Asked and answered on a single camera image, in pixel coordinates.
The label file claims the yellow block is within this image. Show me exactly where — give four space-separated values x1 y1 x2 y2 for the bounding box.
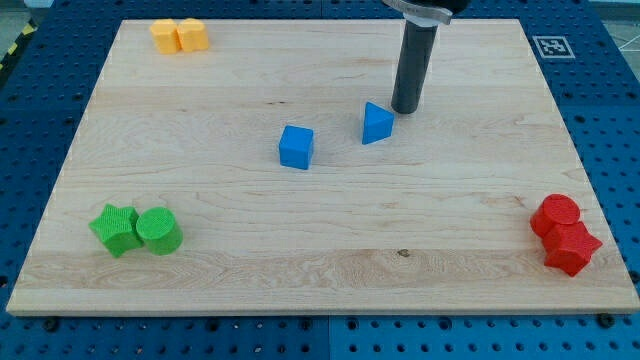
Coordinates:
177 18 210 52
149 19 181 54

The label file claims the wooden board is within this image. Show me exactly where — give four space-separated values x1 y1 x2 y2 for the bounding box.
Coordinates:
7 19 639 316

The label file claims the green star block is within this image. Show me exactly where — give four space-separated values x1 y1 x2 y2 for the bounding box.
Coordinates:
89 204 144 258

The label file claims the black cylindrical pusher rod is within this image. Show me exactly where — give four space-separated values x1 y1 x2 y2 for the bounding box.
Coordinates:
391 20 438 114

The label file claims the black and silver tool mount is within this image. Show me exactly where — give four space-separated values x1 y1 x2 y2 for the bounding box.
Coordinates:
382 0 470 25

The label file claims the white fiducial marker tag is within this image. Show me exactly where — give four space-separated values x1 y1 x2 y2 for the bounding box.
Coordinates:
533 35 575 59

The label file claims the red star block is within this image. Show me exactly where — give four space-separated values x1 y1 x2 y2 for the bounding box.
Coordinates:
542 222 603 277

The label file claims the yellow block left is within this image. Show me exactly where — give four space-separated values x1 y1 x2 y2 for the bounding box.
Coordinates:
149 19 181 54

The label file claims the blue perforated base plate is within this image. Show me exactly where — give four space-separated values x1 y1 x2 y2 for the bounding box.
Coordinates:
1 0 639 359

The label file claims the red cylinder block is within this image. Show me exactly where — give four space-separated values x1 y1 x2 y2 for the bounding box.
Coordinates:
529 193 581 237

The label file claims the blue triangle block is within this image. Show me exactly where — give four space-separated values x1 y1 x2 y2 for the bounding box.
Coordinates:
362 102 395 145

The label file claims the yellow block right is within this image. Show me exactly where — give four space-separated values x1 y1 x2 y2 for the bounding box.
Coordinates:
177 18 210 52

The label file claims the blue cube block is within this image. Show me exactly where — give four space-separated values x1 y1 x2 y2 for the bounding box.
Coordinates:
278 125 314 170

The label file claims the green cylinder block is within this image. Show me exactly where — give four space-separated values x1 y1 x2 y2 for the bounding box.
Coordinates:
136 207 183 255

